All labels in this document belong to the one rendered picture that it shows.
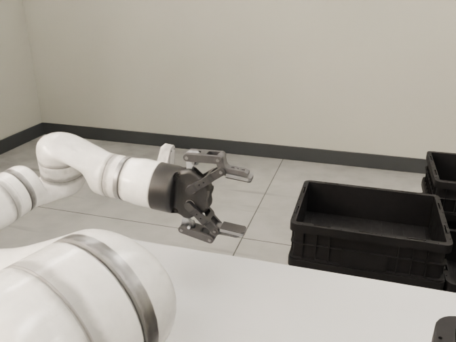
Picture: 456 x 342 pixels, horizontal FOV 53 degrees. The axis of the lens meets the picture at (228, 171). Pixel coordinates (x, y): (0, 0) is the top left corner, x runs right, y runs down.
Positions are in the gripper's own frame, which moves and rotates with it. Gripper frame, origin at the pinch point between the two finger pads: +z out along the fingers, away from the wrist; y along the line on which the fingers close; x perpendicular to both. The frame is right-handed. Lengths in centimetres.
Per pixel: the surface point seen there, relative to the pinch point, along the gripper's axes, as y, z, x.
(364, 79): -26, 24, 246
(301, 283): -16.2, 10.6, 6.5
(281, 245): -89, -2, 130
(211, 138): -87, -75, 248
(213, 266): -18.0, -5.6, 7.4
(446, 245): -24, 42, 45
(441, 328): 8.3, 21.7, -28.0
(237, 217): -92, -29, 152
